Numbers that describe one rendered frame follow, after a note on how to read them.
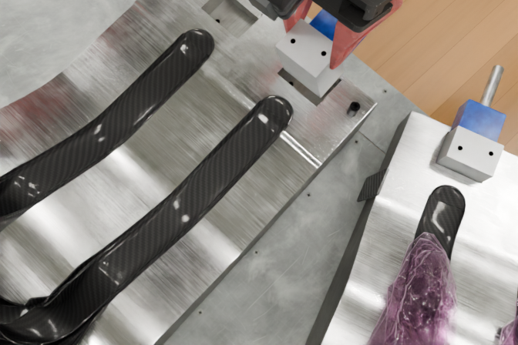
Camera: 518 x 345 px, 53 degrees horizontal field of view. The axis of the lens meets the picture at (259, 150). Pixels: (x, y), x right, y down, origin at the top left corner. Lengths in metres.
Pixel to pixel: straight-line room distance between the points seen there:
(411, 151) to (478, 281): 0.14
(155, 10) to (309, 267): 0.32
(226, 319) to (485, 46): 0.45
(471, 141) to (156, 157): 0.31
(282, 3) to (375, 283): 0.28
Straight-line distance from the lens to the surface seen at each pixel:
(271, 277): 0.58
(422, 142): 0.57
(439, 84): 0.67
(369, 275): 0.50
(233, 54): 0.54
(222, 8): 0.60
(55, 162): 0.52
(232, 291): 0.58
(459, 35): 0.71
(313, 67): 0.47
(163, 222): 0.50
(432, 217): 0.57
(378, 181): 0.55
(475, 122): 0.59
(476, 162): 0.56
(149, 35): 0.56
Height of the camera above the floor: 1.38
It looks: 75 degrees down
